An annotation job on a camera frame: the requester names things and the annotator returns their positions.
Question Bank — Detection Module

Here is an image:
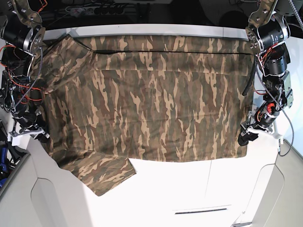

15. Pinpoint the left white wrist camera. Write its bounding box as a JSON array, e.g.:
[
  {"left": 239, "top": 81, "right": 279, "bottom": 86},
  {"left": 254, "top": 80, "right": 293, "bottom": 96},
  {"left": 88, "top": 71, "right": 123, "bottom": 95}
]
[{"left": 274, "top": 133, "right": 284, "bottom": 145}]

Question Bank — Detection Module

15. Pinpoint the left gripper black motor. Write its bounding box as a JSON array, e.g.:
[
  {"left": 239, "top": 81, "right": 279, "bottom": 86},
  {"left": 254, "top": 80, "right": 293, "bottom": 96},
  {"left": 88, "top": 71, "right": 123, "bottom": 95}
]
[{"left": 238, "top": 102, "right": 279, "bottom": 146}]

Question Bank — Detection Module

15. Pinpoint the black power strip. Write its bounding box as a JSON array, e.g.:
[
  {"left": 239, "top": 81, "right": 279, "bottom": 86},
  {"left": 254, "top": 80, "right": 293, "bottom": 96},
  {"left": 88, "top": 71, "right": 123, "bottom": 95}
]
[{"left": 65, "top": 5, "right": 125, "bottom": 17}]

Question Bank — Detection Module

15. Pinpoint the camera braided cable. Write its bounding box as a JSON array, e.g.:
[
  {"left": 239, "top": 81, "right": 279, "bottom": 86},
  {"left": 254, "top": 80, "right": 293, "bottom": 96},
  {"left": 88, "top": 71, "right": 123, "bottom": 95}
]
[{"left": 278, "top": 108, "right": 295, "bottom": 157}]

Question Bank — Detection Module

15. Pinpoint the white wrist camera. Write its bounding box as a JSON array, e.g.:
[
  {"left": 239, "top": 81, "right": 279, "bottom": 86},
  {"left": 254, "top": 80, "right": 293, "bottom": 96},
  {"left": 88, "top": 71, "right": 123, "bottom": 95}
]
[
  {"left": 274, "top": 133, "right": 284, "bottom": 145},
  {"left": 7, "top": 133, "right": 23, "bottom": 146}
]

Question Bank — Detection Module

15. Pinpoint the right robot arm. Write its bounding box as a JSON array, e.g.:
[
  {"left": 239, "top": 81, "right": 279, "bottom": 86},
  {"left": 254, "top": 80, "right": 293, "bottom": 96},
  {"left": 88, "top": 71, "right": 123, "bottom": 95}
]
[{"left": 0, "top": 0, "right": 49, "bottom": 143}]

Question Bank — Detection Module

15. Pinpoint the blue and black items bin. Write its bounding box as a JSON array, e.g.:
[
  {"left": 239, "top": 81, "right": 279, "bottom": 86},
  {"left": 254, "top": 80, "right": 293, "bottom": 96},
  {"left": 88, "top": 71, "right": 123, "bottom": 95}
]
[{"left": 0, "top": 120, "right": 27, "bottom": 189}]

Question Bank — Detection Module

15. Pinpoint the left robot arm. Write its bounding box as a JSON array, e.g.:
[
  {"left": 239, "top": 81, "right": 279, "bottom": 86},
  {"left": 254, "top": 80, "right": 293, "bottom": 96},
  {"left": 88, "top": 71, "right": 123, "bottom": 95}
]
[{"left": 238, "top": 0, "right": 303, "bottom": 146}]

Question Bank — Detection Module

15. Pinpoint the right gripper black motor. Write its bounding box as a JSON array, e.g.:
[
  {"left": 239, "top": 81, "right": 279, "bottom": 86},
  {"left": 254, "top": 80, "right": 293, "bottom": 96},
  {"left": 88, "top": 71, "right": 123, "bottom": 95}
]
[{"left": 11, "top": 108, "right": 50, "bottom": 143}]

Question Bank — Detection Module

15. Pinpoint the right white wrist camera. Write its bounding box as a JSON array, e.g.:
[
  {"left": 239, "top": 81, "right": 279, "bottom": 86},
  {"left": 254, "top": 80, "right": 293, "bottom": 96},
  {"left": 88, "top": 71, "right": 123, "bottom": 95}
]
[{"left": 7, "top": 133, "right": 23, "bottom": 146}]

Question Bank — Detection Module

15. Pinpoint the camouflage T-shirt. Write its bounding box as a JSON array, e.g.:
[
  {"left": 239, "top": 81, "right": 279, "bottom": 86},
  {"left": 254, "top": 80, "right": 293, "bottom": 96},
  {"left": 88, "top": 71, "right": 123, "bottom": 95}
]
[{"left": 37, "top": 35, "right": 253, "bottom": 196}]

